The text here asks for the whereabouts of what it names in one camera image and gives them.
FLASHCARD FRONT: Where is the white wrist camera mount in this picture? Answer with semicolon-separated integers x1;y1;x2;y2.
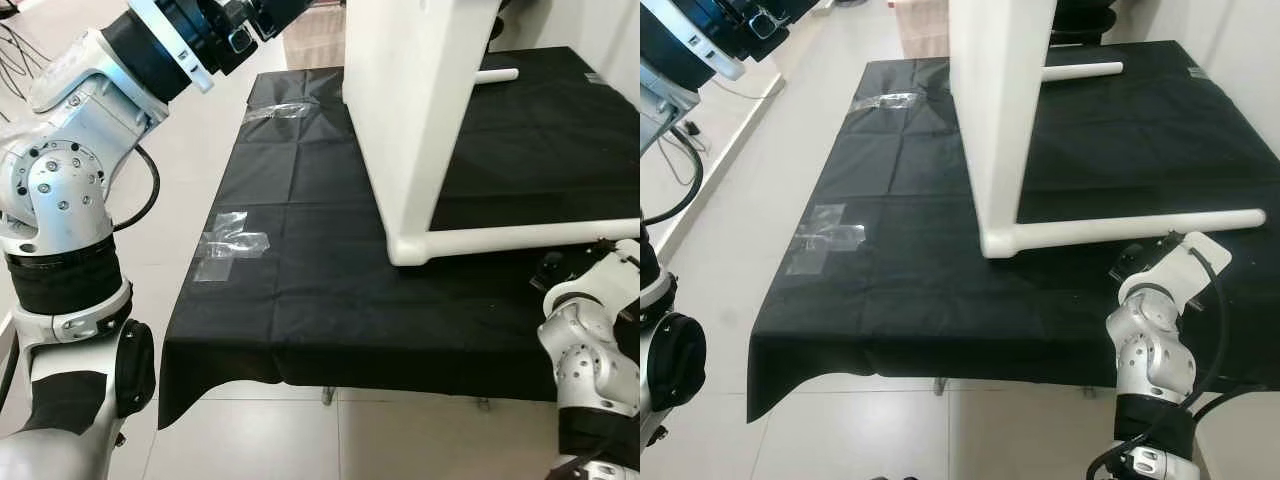
640;0;747;83
1118;232;1234;309
545;240;641;313
128;0;216;93

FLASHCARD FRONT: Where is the beige skirted side table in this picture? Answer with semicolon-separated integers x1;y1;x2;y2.
283;10;346;71
893;0;951;59

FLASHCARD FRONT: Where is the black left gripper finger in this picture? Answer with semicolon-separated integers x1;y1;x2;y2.
778;0;834;27
253;0;317;42

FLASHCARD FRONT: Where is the clear tape patch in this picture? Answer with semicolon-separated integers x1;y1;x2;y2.
785;203;866;276
243;100;321;123
192;210;271;284
852;92;926;111

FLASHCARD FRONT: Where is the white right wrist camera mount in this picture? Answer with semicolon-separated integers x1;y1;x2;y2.
545;240;641;313
1118;232;1234;309

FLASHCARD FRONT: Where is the black round stool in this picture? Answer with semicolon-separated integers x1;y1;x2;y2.
1050;0;1126;48
490;0;521;49

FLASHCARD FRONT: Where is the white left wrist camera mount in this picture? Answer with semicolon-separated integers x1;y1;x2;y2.
128;0;216;93
640;0;747;83

